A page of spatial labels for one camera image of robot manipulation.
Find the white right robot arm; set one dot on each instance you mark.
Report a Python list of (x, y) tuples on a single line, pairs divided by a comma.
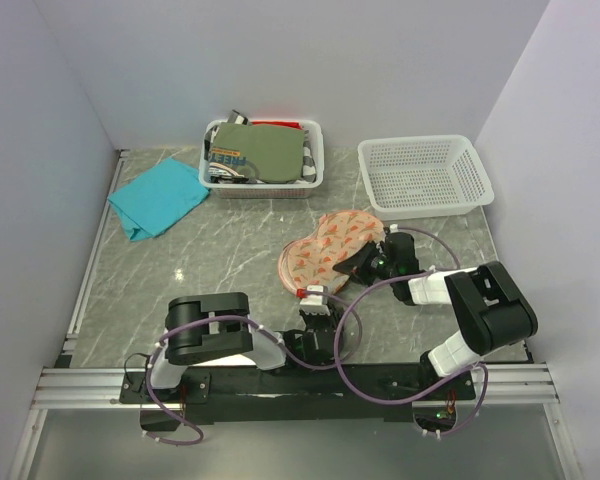
[(490, 310)]

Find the red garment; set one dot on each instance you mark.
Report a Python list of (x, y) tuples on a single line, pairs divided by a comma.
[(279, 123)]

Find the white clothes basket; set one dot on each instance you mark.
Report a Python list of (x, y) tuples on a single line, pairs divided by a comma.
[(268, 190)]

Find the teal folded cloth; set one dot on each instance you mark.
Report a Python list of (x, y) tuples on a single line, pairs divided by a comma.
[(157, 199)]

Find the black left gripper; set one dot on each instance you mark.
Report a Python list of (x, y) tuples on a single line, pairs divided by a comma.
[(332, 320)]

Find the floral pink bra laundry bag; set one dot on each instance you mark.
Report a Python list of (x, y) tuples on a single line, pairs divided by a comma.
[(339, 236)]

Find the black grey striped garment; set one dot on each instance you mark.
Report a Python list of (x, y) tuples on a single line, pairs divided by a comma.
[(308, 172)]

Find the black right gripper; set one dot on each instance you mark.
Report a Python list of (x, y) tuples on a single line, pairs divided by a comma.
[(356, 264)]

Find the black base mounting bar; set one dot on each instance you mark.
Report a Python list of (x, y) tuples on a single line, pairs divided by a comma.
[(246, 394)]

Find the aluminium rail frame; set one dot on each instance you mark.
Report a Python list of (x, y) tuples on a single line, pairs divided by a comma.
[(233, 245)]

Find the green printed t-shirt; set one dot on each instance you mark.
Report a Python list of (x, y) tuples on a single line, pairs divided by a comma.
[(256, 153)]

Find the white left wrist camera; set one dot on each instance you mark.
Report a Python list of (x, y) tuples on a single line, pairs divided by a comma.
[(313, 300)]

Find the white empty mesh basket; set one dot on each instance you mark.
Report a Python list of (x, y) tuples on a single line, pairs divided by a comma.
[(423, 176)]

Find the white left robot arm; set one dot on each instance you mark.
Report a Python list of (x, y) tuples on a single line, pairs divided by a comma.
[(205, 328)]

